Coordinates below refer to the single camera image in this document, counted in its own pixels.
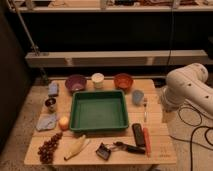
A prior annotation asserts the green plastic tray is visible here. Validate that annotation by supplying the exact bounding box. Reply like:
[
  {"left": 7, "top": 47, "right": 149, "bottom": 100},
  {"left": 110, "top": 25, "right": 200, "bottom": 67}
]
[{"left": 69, "top": 90, "right": 129, "bottom": 132}]

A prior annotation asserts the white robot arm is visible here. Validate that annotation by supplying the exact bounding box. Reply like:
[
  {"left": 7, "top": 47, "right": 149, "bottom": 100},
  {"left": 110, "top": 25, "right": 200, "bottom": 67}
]
[{"left": 160, "top": 63, "right": 213, "bottom": 115}]

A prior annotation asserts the orange apple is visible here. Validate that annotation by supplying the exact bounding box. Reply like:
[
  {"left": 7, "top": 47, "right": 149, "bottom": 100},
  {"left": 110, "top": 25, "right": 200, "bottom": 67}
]
[{"left": 58, "top": 116, "right": 69, "bottom": 131}]

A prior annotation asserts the lower metal shelf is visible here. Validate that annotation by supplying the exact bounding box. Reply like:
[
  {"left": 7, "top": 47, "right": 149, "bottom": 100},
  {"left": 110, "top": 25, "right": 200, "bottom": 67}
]
[{"left": 25, "top": 50, "right": 213, "bottom": 68}]

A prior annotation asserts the white cup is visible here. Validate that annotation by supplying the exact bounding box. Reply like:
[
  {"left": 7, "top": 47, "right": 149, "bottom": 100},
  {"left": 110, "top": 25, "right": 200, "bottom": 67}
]
[{"left": 91, "top": 73, "right": 104, "bottom": 89}]

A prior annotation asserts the wooden table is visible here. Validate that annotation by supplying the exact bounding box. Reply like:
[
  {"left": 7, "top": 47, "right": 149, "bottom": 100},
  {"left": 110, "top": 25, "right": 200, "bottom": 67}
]
[{"left": 23, "top": 78, "right": 178, "bottom": 167}]

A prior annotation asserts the black floor cable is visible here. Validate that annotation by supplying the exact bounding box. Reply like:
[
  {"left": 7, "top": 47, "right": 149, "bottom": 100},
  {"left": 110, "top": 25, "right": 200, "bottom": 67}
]
[{"left": 169, "top": 103, "right": 213, "bottom": 171}]

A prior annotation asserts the blue mug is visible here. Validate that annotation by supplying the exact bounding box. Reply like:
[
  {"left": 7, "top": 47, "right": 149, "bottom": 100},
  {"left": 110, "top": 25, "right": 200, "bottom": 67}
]
[{"left": 132, "top": 90, "right": 144, "bottom": 105}]

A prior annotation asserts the black rectangular case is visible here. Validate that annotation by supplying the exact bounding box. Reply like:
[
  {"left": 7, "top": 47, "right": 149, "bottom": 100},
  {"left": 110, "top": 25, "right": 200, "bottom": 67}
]
[{"left": 132, "top": 123, "right": 145, "bottom": 147}]

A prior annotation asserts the small metal cup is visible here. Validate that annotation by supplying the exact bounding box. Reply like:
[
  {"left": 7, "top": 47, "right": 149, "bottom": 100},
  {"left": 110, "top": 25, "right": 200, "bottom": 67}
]
[{"left": 45, "top": 98, "right": 56, "bottom": 113}]

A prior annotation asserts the blue cloth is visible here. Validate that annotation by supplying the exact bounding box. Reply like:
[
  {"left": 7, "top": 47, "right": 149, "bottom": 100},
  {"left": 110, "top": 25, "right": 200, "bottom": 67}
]
[{"left": 36, "top": 114, "right": 57, "bottom": 131}]

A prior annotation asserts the orange bowl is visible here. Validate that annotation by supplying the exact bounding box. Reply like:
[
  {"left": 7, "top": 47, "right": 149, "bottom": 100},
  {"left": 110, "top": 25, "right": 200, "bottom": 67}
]
[{"left": 114, "top": 73, "right": 133, "bottom": 91}]

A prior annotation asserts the purple bowl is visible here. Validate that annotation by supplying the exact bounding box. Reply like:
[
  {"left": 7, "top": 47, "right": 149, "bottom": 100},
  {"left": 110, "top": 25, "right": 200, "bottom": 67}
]
[{"left": 65, "top": 74, "right": 87, "bottom": 93}]

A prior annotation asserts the yellow banana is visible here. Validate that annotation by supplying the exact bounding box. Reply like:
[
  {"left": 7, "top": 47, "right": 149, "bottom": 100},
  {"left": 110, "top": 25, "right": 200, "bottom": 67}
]
[{"left": 64, "top": 135, "right": 90, "bottom": 161}]

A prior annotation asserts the bunch of red grapes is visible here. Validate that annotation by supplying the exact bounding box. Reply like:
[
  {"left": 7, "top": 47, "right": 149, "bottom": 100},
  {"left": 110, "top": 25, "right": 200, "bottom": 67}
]
[{"left": 38, "top": 132, "right": 63, "bottom": 164}]

